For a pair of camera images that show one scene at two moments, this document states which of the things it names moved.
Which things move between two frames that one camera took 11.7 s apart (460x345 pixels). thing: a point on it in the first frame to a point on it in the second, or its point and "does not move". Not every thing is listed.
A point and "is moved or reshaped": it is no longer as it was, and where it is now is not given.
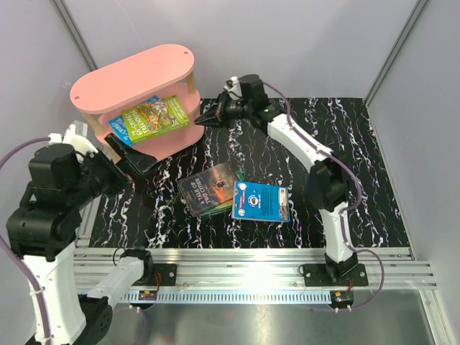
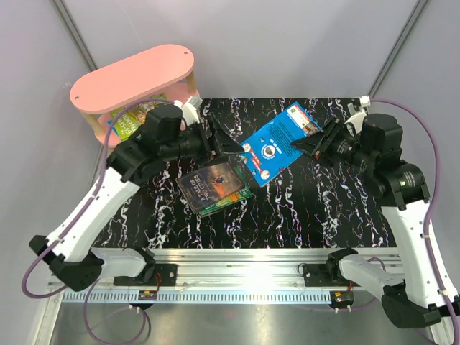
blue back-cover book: (260, 201) to (271, 147)
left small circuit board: (146, 295) does not move
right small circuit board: (342, 297) does not move
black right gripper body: (233, 110) to (343, 148)
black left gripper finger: (139, 159) to (226, 149)
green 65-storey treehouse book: (153, 118) is moved or reshaped
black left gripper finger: (113, 141) to (218, 129)
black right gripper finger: (210, 116) to (325, 136)
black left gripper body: (100, 173) to (194, 143)
